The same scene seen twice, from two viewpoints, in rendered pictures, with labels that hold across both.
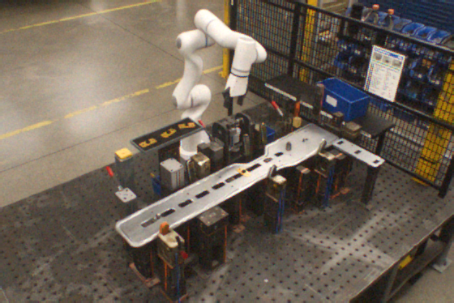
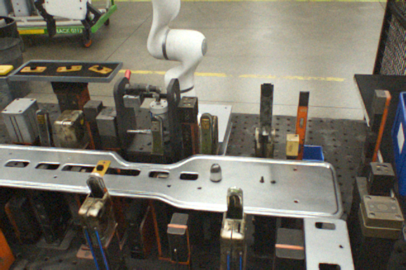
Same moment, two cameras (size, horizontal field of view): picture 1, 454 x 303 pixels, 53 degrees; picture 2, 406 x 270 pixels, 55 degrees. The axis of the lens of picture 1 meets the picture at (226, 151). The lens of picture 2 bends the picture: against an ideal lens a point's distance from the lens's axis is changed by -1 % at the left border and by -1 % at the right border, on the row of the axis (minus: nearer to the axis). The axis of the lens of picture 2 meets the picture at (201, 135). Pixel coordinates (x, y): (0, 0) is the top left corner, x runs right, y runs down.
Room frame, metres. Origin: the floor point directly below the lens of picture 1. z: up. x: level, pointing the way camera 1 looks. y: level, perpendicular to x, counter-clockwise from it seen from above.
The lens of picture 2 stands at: (1.59, -1.01, 1.70)
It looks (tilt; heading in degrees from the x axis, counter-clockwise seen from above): 34 degrees down; 54
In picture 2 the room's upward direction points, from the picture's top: 4 degrees counter-clockwise
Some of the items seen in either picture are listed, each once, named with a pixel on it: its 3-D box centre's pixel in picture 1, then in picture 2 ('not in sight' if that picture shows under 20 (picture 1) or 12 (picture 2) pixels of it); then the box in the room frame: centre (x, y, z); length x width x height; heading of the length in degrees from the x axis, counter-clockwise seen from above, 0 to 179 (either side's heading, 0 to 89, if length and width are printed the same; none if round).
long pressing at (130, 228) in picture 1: (241, 175); (93, 172); (1.87, -0.08, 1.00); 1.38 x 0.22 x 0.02; 132
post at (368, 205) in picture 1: (370, 183); not in sight; (2.02, -0.80, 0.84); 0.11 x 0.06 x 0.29; 42
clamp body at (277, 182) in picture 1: (274, 203); (106, 248); (1.80, -0.25, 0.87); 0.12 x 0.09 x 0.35; 42
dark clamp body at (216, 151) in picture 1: (214, 173); (119, 158); (2.01, 0.07, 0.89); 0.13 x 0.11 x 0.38; 42
